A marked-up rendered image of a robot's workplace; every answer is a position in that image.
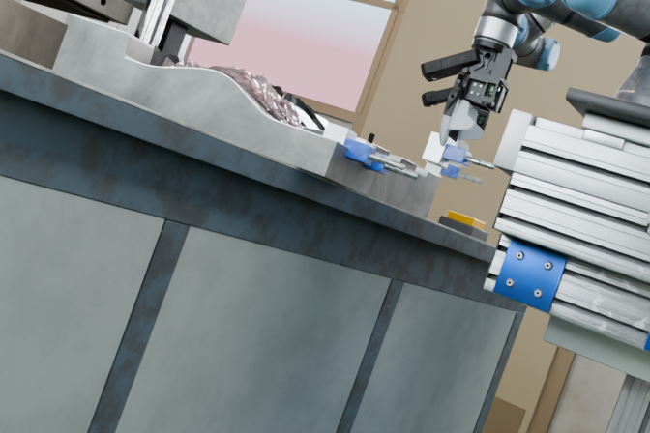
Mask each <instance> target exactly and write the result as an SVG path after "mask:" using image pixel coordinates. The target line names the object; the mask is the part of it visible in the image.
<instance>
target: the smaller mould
mask: <svg viewBox="0 0 650 433"><path fill-rule="evenodd" d="M67 29H68V24H65V23H63V22H61V21H59V20H57V19H54V18H52V17H50V16H48V15H46V14H42V13H40V12H38V11H36V10H33V9H31V8H29V7H27V6H25V5H22V4H20V3H18V2H16V1H15V0H0V49H1V50H4V51H6V52H9V53H11V54H13V55H15V56H18V57H20V58H24V59H26V60H28V61H30V62H33V63H35V64H38V65H40V66H43V67H45V68H48V69H51V70H52V68H53V66H54V63H55V60H56V58H57V55H58V52H59V49H60V47H61V44H62V41H63V39H64V37H65V34H66V31H67Z"/></svg>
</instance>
